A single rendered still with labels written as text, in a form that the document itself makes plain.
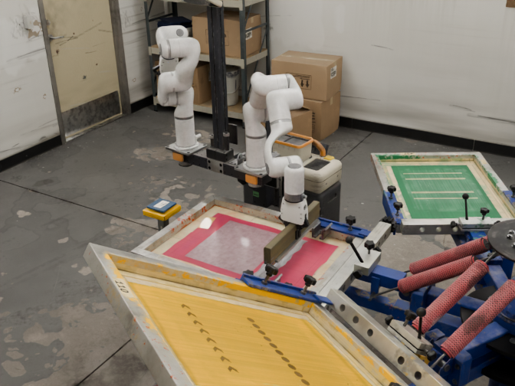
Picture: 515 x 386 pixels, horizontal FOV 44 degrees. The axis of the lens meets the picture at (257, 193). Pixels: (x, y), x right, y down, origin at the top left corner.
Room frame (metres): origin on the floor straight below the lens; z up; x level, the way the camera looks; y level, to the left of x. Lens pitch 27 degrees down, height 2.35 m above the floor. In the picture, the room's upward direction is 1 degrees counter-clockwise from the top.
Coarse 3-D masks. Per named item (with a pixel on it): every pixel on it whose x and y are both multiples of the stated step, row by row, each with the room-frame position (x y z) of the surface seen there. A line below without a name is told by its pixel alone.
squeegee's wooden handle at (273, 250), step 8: (312, 208) 2.23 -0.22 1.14; (312, 216) 2.23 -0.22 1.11; (288, 224) 2.11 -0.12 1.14; (296, 224) 2.11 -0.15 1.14; (280, 232) 2.06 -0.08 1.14; (288, 232) 2.06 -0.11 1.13; (272, 240) 2.00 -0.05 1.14; (280, 240) 2.01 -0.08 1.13; (288, 240) 2.06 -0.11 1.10; (264, 248) 1.96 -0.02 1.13; (272, 248) 1.95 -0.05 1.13; (280, 248) 2.01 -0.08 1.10; (264, 256) 1.96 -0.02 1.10; (272, 256) 1.95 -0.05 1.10
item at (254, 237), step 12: (216, 216) 2.52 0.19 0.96; (228, 216) 2.52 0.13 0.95; (204, 228) 2.41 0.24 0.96; (216, 228) 2.41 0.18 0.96; (228, 228) 2.41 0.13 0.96; (240, 228) 2.41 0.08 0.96; (252, 228) 2.40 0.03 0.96; (264, 228) 2.40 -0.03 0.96; (228, 240) 2.31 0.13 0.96; (240, 240) 2.30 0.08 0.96; (252, 240) 2.30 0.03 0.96; (264, 240) 2.30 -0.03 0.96; (312, 240) 2.29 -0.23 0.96; (300, 252) 2.20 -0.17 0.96; (312, 252) 2.20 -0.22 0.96; (324, 252) 2.20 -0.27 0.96; (300, 264) 2.11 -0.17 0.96; (312, 264) 2.11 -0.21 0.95
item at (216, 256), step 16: (192, 240) 2.31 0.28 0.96; (208, 240) 2.31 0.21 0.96; (176, 256) 2.19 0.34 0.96; (192, 256) 2.19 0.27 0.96; (208, 256) 2.19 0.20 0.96; (224, 256) 2.19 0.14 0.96; (240, 256) 2.18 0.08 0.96; (256, 256) 2.18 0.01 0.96; (224, 272) 2.07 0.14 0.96; (240, 272) 2.07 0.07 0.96; (288, 272) 2.06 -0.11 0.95; (304, 272) 2.06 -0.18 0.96
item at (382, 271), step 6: (372, 270) 1.93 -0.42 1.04; (378, 270) 1.93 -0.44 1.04; (384, 270) 1.93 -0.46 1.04; (390, 270) 1.93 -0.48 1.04; (396, 270) 1.93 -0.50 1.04; (366, 276) 1.93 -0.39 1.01; (378, 276) 1.91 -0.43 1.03; (384, 276) 1.90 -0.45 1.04; (390, 276) 1.89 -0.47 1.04; (396, 276) 1.89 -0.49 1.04; (402, 276) 1.89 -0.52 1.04; (384, 282) 1.89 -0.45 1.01; (390, 282) 1.88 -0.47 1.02; (396, 282) 1.87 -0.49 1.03; (390, 288) 1.88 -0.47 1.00
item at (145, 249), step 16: (192, 208) 2.54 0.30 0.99; (208, 208) 2.59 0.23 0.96; (240, 208) 2.55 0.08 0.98; (256, 208) 2.52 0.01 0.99; (176, 224) 2.39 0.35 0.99; (160, 240) 2.29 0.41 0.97; (144, 256) 2.14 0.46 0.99; (160, 256) 2.14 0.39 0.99; (208, 272) 2.02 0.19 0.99; (320, 288) 1.90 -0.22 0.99
